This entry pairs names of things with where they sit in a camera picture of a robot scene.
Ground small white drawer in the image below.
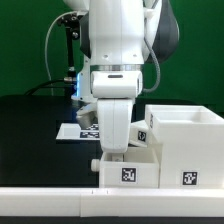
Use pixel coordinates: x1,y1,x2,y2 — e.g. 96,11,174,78
129,120,149,148

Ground marker tag sheet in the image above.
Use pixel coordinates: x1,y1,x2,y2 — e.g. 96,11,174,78
56,123,99,141

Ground white front barrier rail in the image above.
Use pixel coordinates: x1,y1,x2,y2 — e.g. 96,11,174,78
0,187,224,217

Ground white drawer with knob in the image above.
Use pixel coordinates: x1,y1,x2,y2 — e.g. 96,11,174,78
91,147,159,189

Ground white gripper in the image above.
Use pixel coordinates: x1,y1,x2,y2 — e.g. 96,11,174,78
91,71,142,162

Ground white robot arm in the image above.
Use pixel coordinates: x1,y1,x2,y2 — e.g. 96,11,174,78
63,0,179,161

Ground large white drawer housing box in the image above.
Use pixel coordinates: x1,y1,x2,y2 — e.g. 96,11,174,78
145,105,224,189

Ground black cables on table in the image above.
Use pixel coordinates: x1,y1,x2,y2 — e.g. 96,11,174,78
24,78,78,96

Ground grey camera cable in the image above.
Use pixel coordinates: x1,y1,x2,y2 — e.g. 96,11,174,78
44,10,78,81

